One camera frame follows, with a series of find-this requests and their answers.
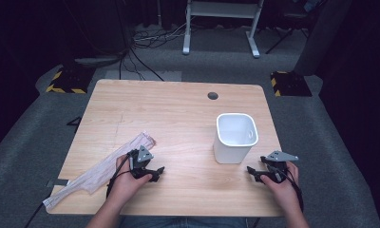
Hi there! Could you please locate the black yellow striped base plate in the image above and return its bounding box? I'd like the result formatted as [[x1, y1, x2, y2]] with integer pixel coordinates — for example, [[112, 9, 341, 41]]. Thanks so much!
[[45, 66, 96, 94], [270, 70, 314, 98]]

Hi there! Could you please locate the pink translucent plastic bag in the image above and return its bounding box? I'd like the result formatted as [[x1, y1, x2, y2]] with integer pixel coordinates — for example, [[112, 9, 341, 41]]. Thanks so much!
[[43, 131, 157, 213]]

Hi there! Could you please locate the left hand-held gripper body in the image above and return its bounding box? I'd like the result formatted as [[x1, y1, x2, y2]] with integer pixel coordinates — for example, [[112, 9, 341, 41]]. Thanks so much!
[[127, 144, 155, 180]]

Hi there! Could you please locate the white metal desk frame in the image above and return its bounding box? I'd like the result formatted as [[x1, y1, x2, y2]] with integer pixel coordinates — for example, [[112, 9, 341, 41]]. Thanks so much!
[[181, 0, 265, 59]]

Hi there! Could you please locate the bundle of floor cables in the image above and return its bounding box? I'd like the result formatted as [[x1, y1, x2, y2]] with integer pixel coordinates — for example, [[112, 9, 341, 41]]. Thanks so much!
[[118, 22, 192, 82]]

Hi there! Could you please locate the black tripod stand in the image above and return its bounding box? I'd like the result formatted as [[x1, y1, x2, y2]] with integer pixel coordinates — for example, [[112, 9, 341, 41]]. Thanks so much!
[[265, 27, 310, 55]]

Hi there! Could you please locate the black triangular bracket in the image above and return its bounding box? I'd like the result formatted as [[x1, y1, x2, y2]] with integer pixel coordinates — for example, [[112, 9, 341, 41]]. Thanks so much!
[[66, 116, 84, 128]]

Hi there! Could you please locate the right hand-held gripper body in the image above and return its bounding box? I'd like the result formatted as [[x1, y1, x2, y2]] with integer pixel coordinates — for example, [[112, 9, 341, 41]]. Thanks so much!
[[259, 150, 300, 184]]

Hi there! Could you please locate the white plastic bin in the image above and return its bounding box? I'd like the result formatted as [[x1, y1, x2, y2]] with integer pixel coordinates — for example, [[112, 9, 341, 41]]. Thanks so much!
[[212, 112, 259, 165]]

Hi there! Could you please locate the person's left hand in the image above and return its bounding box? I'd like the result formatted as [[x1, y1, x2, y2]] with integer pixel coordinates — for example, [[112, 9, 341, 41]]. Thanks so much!
[[108, 154, 153, 207]]

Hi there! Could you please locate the grey padded column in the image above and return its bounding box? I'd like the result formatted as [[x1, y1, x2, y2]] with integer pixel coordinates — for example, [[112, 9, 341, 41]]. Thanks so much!
[[294, 0, 353, 76]]

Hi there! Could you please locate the person's right hand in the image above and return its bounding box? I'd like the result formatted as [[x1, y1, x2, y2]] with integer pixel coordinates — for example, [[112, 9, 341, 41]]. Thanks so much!
[[259, 161, 301, 213]]

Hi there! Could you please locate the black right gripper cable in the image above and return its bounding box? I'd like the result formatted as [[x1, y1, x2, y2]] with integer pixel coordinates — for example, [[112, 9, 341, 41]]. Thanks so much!
[[272, 166, 305, 213]]

